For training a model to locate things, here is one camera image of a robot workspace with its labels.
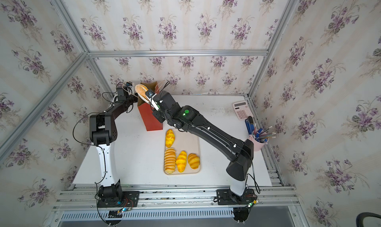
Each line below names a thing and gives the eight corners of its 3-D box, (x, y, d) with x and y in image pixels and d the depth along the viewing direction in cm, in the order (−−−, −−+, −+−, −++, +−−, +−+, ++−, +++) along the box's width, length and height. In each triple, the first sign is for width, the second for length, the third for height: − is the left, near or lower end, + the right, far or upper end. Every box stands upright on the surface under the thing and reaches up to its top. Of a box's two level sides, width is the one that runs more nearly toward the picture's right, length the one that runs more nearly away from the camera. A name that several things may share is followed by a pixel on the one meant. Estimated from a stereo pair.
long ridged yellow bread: (163, 173, 83) (162, 172, 80) (166, 150, 92) (165, 147, 90) (175, 173, 83) (174, 172, 80) (176, 150, 92) (176, 147, 90)
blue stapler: (248, 135, 99) (251, 131, 95) (244, 120, 107) (246, 116, 103) (254, 135, 99) (256, 131, 95) (249, 120, 107) (251, 116, 103)
